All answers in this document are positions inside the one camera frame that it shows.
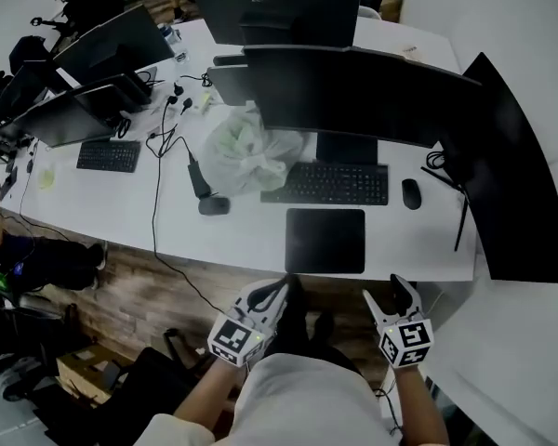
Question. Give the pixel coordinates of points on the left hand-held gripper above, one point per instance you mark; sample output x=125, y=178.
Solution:
x=235, y=339

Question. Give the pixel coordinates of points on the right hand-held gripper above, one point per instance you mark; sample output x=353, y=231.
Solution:
x=407, y=344

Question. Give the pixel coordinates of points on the black mouse pad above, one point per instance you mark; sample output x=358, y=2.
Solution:
x=325, y=242

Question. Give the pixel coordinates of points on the person's right forearm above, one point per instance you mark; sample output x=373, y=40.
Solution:
x=421, y=407

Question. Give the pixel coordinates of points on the person's left forearm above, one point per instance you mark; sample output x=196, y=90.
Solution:
x=209, y=395

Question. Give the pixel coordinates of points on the black mouse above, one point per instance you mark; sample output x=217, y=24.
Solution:
x=411, y=194

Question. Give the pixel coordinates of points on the person's left leg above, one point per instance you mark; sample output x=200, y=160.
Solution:
x=293, y=314

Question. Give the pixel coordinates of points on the person's leg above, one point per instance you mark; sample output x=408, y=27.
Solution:
x=324, y=328
x=293, y=314

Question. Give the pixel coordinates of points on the person's right leg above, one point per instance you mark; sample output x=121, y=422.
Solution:
x=324, y=328

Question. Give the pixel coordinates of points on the person's white shirt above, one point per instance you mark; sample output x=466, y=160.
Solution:
x=307, y=402

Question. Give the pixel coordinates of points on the black keyboard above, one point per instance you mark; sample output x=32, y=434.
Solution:
x=108, y=156
x=330, y=184

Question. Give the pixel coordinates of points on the black power adapter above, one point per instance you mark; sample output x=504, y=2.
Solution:
x=197, y=179

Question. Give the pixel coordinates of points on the clear plastic bag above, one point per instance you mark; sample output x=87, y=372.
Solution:
x=242, y=151

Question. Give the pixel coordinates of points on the curved black monitor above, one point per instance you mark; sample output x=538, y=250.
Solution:
x=511, y=179

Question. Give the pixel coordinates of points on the cardboard box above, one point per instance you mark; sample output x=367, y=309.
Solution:
x=90, y=374
x=390, y=7

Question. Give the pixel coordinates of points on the black power plug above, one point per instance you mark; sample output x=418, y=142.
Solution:
x=173, y=100
x=187, y=106
x=180, y=89

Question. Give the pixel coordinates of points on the wide black monitor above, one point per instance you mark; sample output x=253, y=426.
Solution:
x=353, y=93

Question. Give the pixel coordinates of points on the small black monitor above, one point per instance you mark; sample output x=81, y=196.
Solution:
x=232, y=86

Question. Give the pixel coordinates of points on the clear water bottle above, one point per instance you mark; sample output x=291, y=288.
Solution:
x=169, y=34

